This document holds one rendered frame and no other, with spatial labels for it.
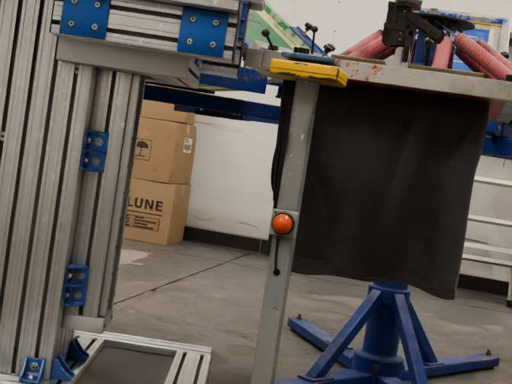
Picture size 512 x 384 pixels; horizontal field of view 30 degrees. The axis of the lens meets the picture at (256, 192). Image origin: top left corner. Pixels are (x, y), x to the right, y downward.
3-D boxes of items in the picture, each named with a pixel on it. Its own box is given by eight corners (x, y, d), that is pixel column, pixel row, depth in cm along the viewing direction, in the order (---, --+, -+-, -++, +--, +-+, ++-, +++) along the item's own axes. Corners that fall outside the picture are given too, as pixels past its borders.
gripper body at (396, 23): (383, 48, 259) (390, 3, 259) (414, 52, 257) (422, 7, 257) (381, 44, 252) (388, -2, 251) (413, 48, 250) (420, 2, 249)
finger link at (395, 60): (382, 80, 253) (388, 47, 255) (404, 83, 252) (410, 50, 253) (382, 77, 250) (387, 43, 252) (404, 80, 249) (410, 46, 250)
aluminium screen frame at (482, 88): (526, 103, 190) (529, 84, 190) (244, 65, 202) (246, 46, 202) (509, 123, 267) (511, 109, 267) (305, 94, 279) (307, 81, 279)
